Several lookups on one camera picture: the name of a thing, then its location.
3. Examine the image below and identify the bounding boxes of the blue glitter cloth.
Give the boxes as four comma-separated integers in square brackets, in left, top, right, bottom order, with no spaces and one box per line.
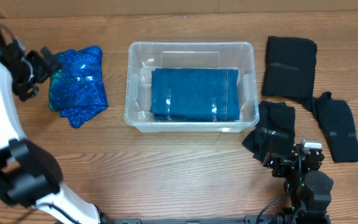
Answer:
[49,46,108,128]

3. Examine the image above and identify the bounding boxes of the black cloth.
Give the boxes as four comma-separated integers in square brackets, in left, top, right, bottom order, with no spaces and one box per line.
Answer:
[311,91,358,162]
[262,36,318,111]
[242,101,295,162]

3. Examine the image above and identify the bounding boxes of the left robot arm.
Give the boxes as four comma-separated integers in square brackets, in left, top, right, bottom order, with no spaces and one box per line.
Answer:
[0,24,110,224]

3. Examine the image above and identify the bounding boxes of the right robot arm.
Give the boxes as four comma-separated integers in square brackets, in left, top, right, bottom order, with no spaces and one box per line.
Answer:
[250,139,334,224]

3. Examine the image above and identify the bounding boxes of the clear plastic storage bin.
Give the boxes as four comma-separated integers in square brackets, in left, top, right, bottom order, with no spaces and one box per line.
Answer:
[124,42,260,133]

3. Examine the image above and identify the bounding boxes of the folded blue denim jeans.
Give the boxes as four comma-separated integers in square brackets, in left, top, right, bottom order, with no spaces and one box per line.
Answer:
[150,68,240,122]

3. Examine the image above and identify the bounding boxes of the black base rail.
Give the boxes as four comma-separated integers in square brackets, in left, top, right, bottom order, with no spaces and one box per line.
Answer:
[111,215,285,224]

